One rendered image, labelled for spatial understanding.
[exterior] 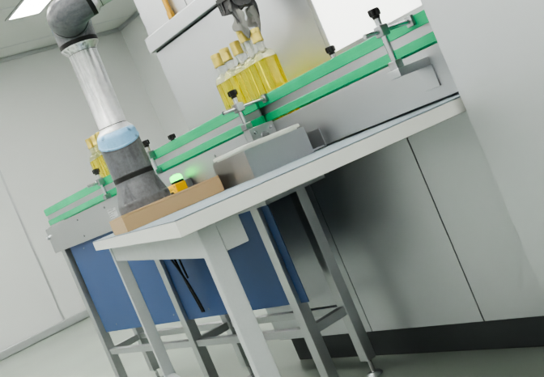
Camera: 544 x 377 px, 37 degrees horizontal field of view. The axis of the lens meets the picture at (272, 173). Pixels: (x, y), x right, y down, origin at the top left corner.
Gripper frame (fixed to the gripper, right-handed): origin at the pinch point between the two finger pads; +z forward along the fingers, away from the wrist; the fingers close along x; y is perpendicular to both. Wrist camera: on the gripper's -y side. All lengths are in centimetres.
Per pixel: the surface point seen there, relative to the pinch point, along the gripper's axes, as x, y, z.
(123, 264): 30, 82, 52
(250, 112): 6.1, 9.5, 22.0
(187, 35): -16, 55, -16
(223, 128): 13.2, 16.3, 23.0
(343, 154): 50, -70, 42
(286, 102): 4.1, -5.7, 23.9
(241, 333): 80, -55, 66
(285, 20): -11.8, -1.9, -0.2
